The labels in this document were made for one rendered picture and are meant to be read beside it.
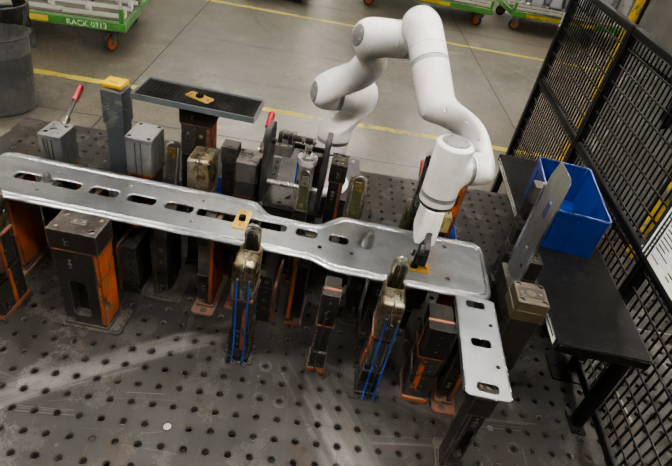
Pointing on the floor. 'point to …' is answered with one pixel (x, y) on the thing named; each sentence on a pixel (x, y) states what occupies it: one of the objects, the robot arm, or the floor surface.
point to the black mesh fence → (558, 364)
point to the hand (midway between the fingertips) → (418, 250)
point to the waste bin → (16, 56)
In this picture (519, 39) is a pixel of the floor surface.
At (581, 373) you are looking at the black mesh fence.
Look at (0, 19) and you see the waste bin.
